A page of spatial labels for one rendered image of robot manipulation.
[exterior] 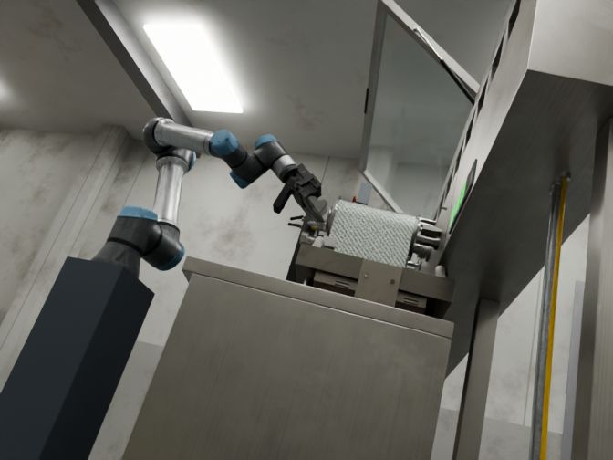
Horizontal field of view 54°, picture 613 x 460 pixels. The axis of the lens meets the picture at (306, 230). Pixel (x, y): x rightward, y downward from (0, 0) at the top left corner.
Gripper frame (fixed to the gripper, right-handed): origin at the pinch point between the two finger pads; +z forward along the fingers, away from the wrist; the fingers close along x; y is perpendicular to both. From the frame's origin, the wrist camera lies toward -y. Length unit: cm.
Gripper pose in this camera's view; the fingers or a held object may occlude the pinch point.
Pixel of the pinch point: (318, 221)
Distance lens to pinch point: 187.0
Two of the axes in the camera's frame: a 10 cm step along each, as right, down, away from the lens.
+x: 0.1, 4.4, 9.0
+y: 8.2, -5.2, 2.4
